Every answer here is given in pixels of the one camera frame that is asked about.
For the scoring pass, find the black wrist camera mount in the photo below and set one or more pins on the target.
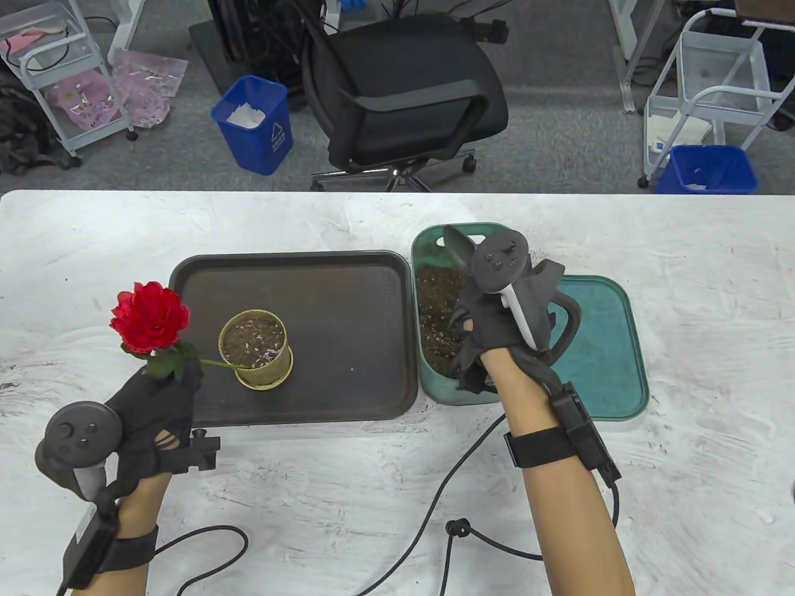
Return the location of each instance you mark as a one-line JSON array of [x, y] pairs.
[[587, 428]]

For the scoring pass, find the pink plastic bag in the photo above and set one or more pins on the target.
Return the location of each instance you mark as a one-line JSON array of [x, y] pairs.
[[87, 102], [146, 81]]

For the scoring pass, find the grey and white hand controller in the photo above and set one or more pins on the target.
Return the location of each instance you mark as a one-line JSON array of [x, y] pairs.
[[497, 261]]

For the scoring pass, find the black office chair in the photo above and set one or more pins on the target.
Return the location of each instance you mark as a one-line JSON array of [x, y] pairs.
[[404, 74]]

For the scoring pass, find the plain blue bin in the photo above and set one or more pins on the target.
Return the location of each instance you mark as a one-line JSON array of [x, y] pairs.
[[714, 167]]

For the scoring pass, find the teal plastic lid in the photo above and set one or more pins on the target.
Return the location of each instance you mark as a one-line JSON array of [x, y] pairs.
[[615, 347]]

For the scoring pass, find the dark fabric bag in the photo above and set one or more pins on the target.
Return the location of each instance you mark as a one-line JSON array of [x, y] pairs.
[[25, 130]]

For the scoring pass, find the person's left forearm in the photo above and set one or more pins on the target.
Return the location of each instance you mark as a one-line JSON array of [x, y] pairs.
[[144, 501]]

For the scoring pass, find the gold ribbed flower pot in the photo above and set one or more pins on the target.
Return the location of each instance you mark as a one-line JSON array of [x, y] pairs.
[[261, 380]]

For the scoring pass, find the brown plastic tray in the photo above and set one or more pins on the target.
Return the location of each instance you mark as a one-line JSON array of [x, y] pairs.
[[348, 310]]

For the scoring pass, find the white mesh rolling cart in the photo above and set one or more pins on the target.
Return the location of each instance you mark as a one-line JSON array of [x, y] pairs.
[[761, 68]]

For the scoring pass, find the red artificial rose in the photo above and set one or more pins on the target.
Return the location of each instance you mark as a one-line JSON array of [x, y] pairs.
[[149, 316]]

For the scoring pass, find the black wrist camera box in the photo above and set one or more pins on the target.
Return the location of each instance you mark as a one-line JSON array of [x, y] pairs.
[[88, 551]]

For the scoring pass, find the brown cardboard box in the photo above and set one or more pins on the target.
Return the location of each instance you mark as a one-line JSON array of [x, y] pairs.
[[764, 9]]

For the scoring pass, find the blue bin with white symbol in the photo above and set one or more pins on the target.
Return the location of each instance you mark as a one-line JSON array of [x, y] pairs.
[[254, 149]]

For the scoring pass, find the black computer tower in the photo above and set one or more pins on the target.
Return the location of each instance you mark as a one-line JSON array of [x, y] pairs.
[[261, 37]]

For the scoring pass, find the white box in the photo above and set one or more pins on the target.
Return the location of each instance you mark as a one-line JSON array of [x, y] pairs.
[[680, 133]]

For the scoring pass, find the person's left hand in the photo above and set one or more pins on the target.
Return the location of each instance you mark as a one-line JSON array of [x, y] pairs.
[[154, 413]]

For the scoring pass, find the teal plastic storage box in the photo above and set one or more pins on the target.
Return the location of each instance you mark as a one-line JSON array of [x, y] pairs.
[[431, 245]]

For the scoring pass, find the crumpled white paper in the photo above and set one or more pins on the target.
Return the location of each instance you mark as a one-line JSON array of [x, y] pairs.
[[245, 117]]

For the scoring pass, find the person's right hand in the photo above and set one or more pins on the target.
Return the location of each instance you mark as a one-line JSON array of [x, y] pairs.
[[490, 323]]

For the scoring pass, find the person's right forearm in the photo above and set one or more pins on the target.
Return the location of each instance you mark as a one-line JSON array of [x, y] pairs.
[[571, 515]]

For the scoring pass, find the green garden trowel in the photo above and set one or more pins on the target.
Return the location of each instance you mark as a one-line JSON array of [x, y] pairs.
[[458, 245]]

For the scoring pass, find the white desk leg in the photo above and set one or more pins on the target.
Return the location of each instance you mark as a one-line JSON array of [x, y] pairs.
[[130, 25], [630, 56]]

